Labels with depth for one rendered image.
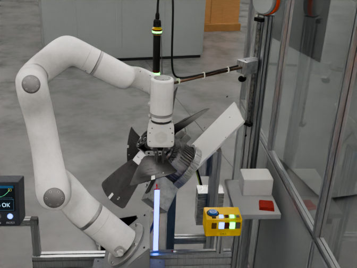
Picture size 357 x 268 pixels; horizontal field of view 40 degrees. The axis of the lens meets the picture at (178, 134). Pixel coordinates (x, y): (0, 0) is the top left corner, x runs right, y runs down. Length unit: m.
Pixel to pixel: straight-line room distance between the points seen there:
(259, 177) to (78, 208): 1.23
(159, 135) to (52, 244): 2.17
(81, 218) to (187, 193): 2.64
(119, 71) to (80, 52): 0.14
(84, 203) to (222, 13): 8.98
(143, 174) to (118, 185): 0.30
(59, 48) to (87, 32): 6.21
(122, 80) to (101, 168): 3.11
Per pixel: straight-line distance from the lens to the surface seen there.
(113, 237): 1.84
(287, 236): 2.68
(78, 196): 1.83
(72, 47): 1.67
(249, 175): 2.74
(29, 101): 1.64
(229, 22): 10.65
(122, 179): 2.53
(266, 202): 2.69
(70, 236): 3.88
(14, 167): 4.91
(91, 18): 7.83
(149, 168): 2.29
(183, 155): 2.47
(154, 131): 1.79
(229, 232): 2.21
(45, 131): 1.70
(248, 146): 2.91
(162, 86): 1.71
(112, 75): 1.68
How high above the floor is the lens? 2.29
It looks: 25 degrees down
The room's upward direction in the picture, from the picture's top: 3 degrees clockwise
